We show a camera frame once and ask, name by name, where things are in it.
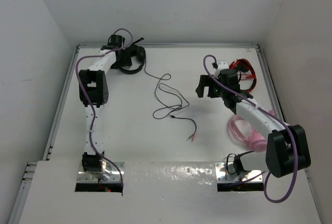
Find black headset with cable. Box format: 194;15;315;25
118;38;198;141

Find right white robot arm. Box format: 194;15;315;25
196;69;311;178

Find white front cover board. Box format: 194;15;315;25
20;160;320;223

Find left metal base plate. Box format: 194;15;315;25
76;161;125;184

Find red headphones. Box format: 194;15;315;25
229;59;257;93

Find aluminium table frame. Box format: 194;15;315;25
7;43;322;224

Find metal base plate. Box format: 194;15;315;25
76;161;125;184
215;162;264;184

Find pink headphones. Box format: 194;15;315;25
227;115;267;152

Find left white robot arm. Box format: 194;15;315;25
75;32;137;173

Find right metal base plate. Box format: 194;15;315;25
215;162;264;184

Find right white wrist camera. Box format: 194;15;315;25
212;61;229;77

